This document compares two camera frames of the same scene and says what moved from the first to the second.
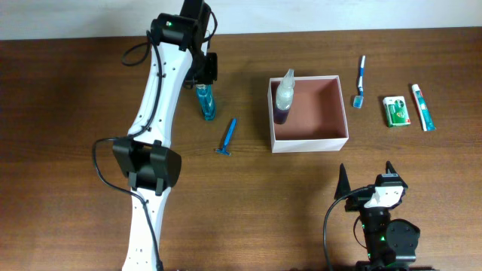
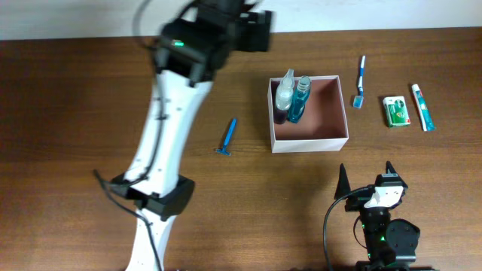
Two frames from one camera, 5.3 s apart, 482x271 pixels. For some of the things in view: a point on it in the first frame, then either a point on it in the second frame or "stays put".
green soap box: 396,111 stays put
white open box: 317,120 stays put
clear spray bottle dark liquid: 284,97 stays put
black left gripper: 205,75 to 256,30
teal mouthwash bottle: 205,93 to 297,105
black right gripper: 356,202 stays put
